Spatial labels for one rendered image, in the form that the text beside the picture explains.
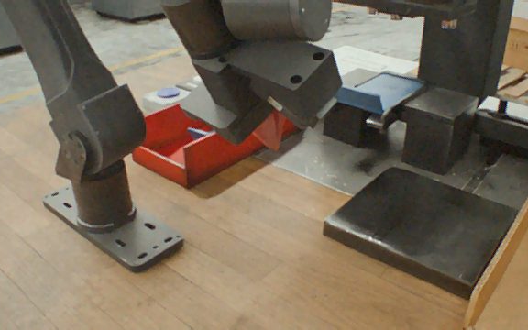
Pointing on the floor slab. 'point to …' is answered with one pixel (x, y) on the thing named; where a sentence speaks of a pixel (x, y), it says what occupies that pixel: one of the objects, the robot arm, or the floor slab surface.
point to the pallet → (520, 82)
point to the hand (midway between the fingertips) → (270, 141)
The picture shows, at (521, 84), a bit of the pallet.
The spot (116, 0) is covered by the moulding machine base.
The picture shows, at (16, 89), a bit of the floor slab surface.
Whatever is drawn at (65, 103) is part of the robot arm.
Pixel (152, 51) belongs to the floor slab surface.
